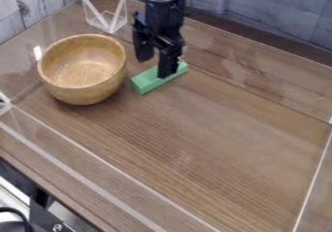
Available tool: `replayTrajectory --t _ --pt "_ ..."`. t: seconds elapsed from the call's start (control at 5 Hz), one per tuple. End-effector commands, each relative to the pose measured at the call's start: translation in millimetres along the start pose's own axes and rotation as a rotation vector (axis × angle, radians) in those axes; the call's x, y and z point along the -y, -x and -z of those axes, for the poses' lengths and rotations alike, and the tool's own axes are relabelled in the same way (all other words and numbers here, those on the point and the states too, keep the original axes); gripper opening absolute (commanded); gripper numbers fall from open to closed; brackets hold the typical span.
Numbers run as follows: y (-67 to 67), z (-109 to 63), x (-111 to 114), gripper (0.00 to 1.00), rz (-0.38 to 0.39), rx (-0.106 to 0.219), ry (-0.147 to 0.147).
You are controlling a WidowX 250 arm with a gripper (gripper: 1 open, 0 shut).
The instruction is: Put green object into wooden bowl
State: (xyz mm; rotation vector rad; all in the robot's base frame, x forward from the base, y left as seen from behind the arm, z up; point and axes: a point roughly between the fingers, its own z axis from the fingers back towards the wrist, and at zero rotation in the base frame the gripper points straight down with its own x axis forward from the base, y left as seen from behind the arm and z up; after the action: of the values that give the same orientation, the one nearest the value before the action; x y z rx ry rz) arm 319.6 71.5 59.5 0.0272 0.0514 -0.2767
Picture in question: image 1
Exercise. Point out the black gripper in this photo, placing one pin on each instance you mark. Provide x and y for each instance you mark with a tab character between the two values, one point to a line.
153	26

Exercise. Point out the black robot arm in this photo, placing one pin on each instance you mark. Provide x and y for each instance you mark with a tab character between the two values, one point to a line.
156	32

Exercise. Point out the wooden bowl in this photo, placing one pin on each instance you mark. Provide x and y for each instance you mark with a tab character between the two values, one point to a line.
81	68

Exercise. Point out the green rectangular block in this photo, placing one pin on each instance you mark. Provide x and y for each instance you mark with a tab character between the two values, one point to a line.
146	81

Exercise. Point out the clear acrylic corner bracket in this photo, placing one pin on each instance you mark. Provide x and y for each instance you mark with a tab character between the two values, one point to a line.
106	21

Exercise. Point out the clear acrylic enclosure wall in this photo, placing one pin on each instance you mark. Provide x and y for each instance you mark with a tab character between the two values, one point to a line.
177	161

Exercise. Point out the black metal clamp bracket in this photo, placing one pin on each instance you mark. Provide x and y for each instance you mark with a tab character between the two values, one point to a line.
48	216

